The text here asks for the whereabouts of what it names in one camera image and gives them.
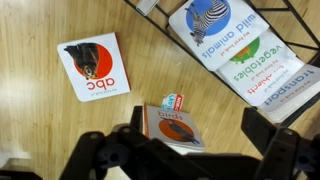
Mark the objects board book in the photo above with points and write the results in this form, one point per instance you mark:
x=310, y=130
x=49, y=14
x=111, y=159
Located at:
x=266, y=88

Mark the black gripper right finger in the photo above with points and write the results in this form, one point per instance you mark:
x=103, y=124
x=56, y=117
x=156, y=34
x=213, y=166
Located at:
x=286, y=153

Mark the wild animals zebra book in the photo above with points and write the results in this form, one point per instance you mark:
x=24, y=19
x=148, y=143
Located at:
x=216, y=33

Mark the transport board book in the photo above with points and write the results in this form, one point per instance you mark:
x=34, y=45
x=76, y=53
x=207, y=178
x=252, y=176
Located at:
x=293, y=95

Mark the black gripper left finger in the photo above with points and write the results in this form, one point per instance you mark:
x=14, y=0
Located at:
x=100, y=156

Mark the green board book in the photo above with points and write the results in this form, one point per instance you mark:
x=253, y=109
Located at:
x=146, y=6

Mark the red abc board book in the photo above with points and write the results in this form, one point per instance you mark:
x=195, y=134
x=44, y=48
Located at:
x=93, y=68

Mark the vegetables board book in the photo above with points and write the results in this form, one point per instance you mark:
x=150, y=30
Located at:
x=263, y=61

